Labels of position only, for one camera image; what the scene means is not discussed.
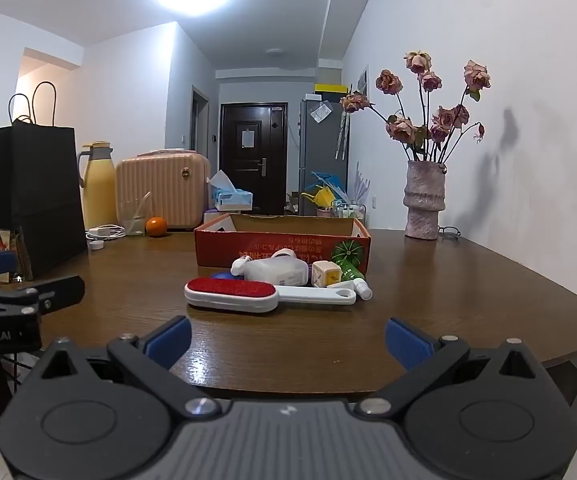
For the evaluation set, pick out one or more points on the blue gear-shaped cap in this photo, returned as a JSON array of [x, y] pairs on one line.
[[278, 271]]

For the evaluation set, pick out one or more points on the blue and white tissue pack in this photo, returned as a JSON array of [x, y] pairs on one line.
[[231, 199]]

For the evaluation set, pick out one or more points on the orange fruit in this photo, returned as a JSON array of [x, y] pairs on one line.
[[156, 226]]

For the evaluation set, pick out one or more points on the pink ribbed suitcase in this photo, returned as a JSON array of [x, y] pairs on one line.
[[163, 190]]

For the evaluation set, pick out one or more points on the clear glass cup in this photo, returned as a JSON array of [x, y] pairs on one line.
[[133, 220]]

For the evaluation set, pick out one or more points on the small yellow white carton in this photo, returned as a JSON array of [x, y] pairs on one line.
[[324, 274]]

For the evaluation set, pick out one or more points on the dark brown entrance door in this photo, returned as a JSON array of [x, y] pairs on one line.
[[251, 180]]

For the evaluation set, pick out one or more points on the clear plastic bag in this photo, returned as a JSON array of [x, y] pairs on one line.
[[321, 111]]

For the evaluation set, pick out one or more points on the white paper on door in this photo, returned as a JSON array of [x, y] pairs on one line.
[[248, 138]]

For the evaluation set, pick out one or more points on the green and white tube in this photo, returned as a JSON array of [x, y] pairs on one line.
[[351, 271]]

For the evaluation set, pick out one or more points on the blue plastic object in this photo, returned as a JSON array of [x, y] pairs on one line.
[[324, 179]]

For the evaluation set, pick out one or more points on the grey refrigerator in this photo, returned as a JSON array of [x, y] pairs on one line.
[[318, 150]]

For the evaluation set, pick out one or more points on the pale pink textured vase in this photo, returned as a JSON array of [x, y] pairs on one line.
[[423, 200]]

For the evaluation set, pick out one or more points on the red snack packet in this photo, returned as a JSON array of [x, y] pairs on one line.
[[1, 250]]

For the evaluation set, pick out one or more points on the yellow thermos jug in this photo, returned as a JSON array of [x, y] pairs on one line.
[[98, 190]]

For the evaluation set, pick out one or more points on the black eyeglasses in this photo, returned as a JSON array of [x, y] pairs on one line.
[[449, 232]]

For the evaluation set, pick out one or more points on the red and white lint brush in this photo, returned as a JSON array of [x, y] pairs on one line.
[[231, 292]]

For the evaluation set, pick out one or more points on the purple and white box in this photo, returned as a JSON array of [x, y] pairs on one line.
[[213, 216]]

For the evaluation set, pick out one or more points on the small white cap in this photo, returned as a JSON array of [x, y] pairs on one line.
[[97, 245]]

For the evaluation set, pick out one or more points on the yellow watering can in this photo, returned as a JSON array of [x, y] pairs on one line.
[[321, 198]]

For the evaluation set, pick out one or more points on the grey interior door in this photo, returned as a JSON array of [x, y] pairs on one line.
[[199, 125]]

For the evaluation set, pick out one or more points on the round hallway ceiling lamp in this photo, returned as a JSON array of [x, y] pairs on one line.
[[274, 51]]

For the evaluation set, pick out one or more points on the small white bottle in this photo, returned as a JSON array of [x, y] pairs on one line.
[[362, 290]]

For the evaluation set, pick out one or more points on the framed wall picture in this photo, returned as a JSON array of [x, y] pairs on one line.
[[363, 81]]

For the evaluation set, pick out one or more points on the yellow box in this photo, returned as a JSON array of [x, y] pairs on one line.
[[329, 87]]

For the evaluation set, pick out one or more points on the bunch of dried pink roses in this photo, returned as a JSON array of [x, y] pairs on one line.
[[446, 120]]

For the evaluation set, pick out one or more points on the orange cardboard box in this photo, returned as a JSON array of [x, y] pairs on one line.
[[288, 240]]

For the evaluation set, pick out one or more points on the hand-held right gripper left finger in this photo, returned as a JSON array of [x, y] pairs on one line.
[[171, 340]]

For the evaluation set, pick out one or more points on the white hanging strips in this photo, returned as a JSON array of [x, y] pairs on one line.
[[342, 135]]

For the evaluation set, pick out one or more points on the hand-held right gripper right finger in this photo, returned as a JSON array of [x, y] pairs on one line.
[[411, 342]]

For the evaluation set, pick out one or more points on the black paper bag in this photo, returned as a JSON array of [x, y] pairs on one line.
[[33, 195]]

